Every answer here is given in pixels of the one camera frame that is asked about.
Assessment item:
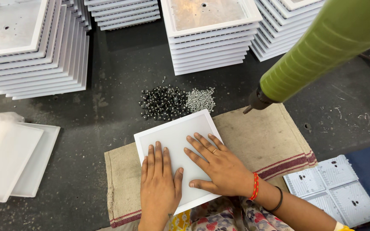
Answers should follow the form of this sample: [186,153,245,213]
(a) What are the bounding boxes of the translucent white diffuser sheet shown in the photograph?
[0,117,44,203]
[10,122,61,198]

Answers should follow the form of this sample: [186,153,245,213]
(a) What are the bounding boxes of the pile of silver screws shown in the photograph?
[186,87,216,114]

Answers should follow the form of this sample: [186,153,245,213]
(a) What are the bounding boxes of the red thread bracelet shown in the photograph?
[249,172,260,201]

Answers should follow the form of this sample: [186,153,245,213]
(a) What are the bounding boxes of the green electric screwdriver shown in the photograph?
[243,0,370,115]

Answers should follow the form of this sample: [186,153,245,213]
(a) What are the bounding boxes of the clear plastic bag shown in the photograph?
[0,111,25,123]

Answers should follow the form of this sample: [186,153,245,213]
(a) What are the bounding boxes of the black wrist band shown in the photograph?
[266,186,284,213]

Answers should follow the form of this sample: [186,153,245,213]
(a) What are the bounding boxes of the person's left hand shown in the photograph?
[139,141,184,222]

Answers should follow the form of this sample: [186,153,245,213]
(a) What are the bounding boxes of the white ribbed back plate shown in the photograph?
[283,155,370,228]

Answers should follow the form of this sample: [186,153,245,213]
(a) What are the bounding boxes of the tall stack of white frames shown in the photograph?
[0,0,90,101]

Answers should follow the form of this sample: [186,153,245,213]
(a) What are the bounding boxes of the floral patterned clothing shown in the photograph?
[168,196,295,231]

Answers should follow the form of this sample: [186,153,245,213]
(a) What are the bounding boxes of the person's right hand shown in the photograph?
[184,132,257,199]

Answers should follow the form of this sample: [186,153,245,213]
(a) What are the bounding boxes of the pile of black small parts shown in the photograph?
[138,85,191,122]

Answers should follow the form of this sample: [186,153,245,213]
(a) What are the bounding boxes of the beige burlap cloth red stripes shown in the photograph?
[104,103,318,228]

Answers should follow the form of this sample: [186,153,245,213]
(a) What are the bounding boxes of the white square light panel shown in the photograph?
[134,109,224,215]

